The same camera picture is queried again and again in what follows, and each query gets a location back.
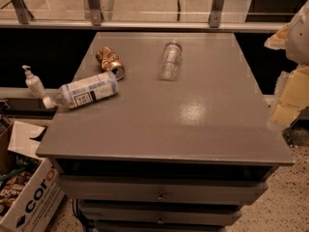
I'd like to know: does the white labelled plastic bottle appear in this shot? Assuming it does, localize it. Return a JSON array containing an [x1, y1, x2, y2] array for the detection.
[[42, 72, 119, 109]]

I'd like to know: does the clear plastic water bottle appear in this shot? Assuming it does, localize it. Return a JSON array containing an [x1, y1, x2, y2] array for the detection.
[[160, 41, 183, 80]]

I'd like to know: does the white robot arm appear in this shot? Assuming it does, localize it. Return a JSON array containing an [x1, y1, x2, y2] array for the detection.
[[265, 1, 309, 131]]

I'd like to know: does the white cardboard box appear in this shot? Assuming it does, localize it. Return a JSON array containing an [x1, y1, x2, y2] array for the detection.
[[0, 121, 65, 232]]

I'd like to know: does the crushed gold can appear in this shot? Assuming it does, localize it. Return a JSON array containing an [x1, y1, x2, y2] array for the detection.
[[96, 46, 125, 80]]

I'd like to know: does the white pump dispenser bottle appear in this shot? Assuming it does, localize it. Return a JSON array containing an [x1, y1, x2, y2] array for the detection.
[[22, 65, 46, 99]]

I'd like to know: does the grey metal railing frame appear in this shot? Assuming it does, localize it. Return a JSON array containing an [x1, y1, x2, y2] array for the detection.
[[0, 0, 309, 34]]

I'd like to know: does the grey drawer cabinet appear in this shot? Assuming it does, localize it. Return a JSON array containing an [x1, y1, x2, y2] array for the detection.
[[38, 32, 293, 232]]

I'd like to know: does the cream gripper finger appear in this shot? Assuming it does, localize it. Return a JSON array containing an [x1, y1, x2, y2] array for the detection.
[[264, 23, 290, 50], [267, 65, 309, 130]]

